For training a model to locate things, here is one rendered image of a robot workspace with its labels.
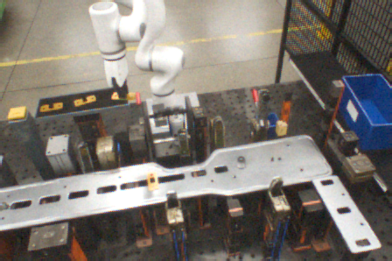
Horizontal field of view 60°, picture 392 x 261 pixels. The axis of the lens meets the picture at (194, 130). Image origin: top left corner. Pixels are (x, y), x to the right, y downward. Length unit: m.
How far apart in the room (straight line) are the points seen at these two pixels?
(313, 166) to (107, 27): 0.88
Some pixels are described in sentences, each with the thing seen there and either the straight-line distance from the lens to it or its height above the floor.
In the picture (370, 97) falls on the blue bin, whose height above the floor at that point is 1.04.
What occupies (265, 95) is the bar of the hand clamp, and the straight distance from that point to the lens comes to 1.30.
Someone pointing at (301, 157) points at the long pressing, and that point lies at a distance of 1.39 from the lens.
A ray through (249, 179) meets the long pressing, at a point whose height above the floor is 1.00.
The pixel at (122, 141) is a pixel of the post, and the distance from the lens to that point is 1.40.
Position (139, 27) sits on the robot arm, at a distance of 1.07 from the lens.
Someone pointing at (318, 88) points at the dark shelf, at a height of 1.03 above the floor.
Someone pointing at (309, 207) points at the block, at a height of 0.98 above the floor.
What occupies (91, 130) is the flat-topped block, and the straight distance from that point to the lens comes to 1.50.
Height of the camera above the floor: 2.01
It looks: 44 degrees down
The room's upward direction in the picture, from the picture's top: 4 degrees counter-clockwise
